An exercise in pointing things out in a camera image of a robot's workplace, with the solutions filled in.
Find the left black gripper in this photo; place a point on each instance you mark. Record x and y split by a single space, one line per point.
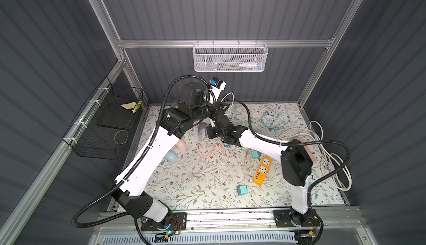
213 112

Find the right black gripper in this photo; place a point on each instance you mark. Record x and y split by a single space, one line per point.
217 129

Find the silver grey wireless mouse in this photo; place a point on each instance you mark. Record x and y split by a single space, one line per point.
202 131

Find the blue-grey charger plug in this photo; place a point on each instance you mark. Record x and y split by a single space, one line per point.
255 154

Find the pink wireless mouse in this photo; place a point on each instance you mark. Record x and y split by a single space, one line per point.
180 144

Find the teal charger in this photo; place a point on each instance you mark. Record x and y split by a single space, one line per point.
242 190

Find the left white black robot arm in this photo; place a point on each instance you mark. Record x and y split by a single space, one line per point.
198 101

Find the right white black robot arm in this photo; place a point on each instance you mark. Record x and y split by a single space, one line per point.
294 157

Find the orange power strip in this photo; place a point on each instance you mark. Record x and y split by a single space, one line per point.
262 171

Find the pink power strip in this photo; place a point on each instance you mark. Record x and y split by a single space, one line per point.
306 148

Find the yellow sticky note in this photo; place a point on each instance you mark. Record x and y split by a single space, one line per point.
129 106

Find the black notebook in basket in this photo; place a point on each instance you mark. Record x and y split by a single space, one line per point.
115 116

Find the white wire mesh basket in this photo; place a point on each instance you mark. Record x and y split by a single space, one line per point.
229 56

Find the light blue wireless mouse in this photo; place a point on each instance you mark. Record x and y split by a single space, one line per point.
171 156

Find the black wire wall basket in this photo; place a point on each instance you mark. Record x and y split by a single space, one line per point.
105 127

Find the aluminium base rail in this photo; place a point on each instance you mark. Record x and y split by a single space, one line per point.
255 219

